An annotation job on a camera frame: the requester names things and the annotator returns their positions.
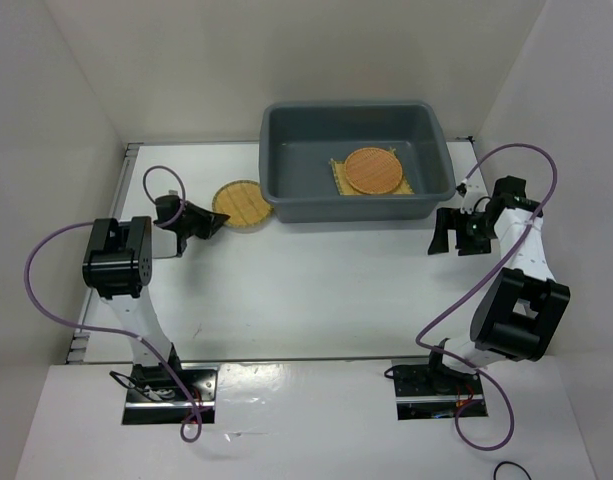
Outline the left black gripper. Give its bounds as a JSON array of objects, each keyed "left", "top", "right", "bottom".
[{"left": 178, "top": 201, "right": 229, "bottom": 240}]

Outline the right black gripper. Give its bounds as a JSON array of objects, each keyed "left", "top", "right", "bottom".
[{"left": 428, "top": 206, "right": 498, "bottom": 255}]

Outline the round green-rimmed bamboo tray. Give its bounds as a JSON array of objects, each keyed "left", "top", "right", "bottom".
[{"left": 212, "top": 180, "right": 273, "bottom": 233}]

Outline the square woven bamboo mat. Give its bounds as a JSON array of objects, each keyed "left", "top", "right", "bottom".
[{"left": 330, "top": 159, "right": 414, "bottom": 196}]

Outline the round orange woven basket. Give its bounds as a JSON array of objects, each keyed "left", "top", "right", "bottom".
[{"left": 344, "top": 147, "right": 403, "bottom": 195}]

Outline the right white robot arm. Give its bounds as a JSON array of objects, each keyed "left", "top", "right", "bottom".
[{"left": 424, "top": 176, "right": 570, "bottom": 393}]

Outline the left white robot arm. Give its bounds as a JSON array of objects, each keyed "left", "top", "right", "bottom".
[{"left": 82, "top": 194, "right": 230, "bottom": 400}]

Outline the grey plastic bin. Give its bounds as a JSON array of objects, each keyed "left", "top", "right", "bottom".
[{"left": 259, "top": 100, "right": 456, "bottom": 223}]

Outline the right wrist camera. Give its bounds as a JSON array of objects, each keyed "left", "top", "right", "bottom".
[{"left": 456, "top": 179, "right": 486, "bottom": 214}]

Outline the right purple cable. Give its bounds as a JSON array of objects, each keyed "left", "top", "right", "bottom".
[{"left": 415, "top": 143, "right": 559, "bottom": 451}]

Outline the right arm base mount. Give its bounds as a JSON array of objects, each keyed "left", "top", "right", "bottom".
[{"left": 383, "top": 357, "right": 488, "bottom": 421}]

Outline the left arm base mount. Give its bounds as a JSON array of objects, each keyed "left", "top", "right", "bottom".
[{"left": 109, "top": 364, "right": 218, "bottom": 425}]

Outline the black cable loop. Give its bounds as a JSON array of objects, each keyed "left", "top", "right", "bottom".
[{"left": 493, "top": 461, "right": 533, "bottom": 480}]

